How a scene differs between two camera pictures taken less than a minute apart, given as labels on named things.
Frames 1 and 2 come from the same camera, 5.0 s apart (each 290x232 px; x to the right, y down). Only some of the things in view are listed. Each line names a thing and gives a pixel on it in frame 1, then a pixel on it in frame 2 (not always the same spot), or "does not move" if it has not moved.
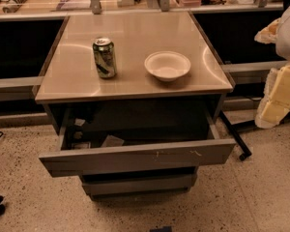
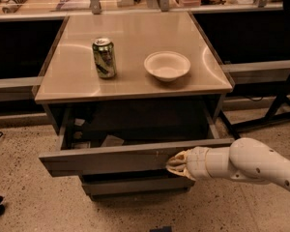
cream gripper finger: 269,34 -> 178,162
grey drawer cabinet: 134,98 does not move
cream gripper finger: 281,91 -> 182,170
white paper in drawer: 112,141 does not move
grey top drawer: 138,137 does not move
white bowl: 167,66 does not move
